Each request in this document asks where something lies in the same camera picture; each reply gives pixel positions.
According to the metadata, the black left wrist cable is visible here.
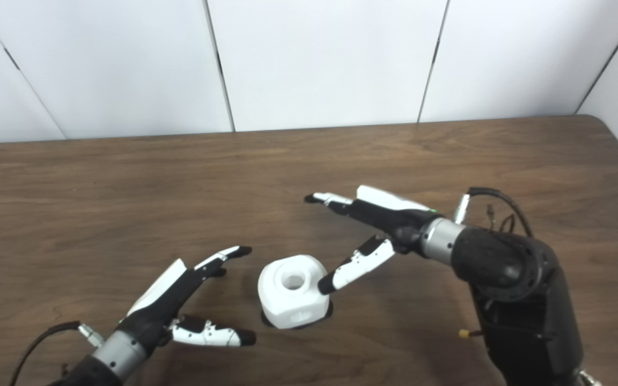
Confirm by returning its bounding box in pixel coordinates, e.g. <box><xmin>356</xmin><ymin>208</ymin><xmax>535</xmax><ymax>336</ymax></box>
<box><xmin>9</xmin><ymin>321</ymin><xmax>106</xmax><ymax>386</ymax></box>

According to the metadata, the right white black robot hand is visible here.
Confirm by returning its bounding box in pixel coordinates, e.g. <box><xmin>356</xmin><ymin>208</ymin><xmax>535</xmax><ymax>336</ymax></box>
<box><xmin>304</xmin><ymin>185</ymin><xmax>445</xmax><ymax>295</ymax></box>

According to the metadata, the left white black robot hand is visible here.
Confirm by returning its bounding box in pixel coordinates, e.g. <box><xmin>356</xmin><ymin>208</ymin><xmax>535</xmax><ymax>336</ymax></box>
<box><xmin>117</xmin><ymin>246</ymin><xmax>257</xmax><ymax>355</ymax></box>

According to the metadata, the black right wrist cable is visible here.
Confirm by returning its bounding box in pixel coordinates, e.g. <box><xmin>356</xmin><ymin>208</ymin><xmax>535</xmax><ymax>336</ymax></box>
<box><xmin>453</xmin><ymin>187</ymin><xmax>535</xmax><ymax>239</ymax></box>

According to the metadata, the black flanged holder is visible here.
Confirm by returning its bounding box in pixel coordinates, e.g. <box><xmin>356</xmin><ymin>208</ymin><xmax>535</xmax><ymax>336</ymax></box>
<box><xmin>260</xmin><ymin>299</ymin><xmax>335</xmax><ymax>330</ymax></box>

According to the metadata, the round white piece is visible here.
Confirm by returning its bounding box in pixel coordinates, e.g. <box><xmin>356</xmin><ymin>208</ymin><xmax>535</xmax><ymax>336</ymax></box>
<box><xmin>257</xmin><ymin>255</ymin><xmax>331</xmax><ymax>329</ymax></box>

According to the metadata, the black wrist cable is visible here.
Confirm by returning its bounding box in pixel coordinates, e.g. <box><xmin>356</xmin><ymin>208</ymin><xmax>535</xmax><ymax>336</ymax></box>
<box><xmin>9</xmin><ymin>321</ymin><xmax>106</xmax><ymax>386</ymax></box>
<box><xmin>453</xmin><ymin>187</ymin><xmax>535</xmax><ymax>239</ymax></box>

